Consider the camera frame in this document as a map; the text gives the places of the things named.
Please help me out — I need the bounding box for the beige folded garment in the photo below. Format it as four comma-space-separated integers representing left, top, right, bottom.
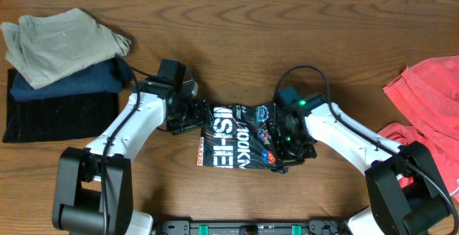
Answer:
1, 8, 131, 89

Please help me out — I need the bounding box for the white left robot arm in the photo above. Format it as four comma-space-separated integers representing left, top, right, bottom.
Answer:
52, 80, 208, 234

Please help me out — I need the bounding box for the black sparkly folded garment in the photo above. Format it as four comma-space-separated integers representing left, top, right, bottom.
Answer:
1, 69, 118, 143

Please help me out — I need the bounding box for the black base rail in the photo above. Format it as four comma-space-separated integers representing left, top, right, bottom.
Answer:
150, 219, 351, 235

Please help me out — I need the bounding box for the black orange patterned jersey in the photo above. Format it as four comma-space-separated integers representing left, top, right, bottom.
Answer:
197, 103, 288, 174

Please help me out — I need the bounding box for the navy blue folded garment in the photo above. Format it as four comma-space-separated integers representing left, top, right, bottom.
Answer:
9, 57, 133, 102

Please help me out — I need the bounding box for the red t-shirt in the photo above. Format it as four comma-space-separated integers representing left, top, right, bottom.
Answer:
379, 56, 458, 199

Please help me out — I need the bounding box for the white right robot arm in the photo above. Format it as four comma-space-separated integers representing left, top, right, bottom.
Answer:
273, 87, 458, 234

